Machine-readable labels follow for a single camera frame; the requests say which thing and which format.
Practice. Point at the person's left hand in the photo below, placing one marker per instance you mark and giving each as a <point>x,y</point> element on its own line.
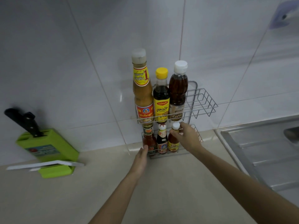
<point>139,163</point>

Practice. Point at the person's right hand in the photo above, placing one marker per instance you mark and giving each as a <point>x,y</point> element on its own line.
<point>189,139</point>

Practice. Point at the person's right thumb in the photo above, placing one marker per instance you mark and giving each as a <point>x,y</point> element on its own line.
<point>175,133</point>

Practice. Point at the person's left fingers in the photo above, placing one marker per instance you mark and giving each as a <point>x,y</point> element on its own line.
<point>144,152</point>

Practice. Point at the small orange chili sauce bottle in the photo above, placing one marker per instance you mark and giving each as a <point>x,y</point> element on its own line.
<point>173,143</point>

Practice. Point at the person's right forearm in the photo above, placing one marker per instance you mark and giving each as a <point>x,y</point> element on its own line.
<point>238,181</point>

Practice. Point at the person's left forearm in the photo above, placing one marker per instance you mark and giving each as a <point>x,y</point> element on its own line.
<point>116,198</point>

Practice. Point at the small red sauce jar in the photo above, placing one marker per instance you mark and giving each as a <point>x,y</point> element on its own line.
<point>149,139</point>

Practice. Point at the small dark sauce bottle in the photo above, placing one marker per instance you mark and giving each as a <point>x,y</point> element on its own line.
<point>162,139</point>

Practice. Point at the dark sauce bottle yellow cap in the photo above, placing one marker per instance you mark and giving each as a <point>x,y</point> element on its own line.
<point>161,97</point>

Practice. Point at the brown fish sauce bottle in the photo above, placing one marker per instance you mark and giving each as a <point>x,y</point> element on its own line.
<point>178,88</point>

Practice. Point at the tall tan sauce bottle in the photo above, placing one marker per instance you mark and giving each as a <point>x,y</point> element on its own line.
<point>142,90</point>

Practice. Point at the green knife block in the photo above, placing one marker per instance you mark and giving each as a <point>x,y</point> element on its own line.
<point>55,146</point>

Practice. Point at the stainless steel sink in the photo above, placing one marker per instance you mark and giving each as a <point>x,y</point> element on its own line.
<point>268,151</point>

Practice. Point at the white cutting board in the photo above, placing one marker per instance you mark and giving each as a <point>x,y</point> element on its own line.
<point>46,164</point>

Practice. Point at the purple wall hook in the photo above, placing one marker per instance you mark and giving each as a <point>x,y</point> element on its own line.
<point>281,15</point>

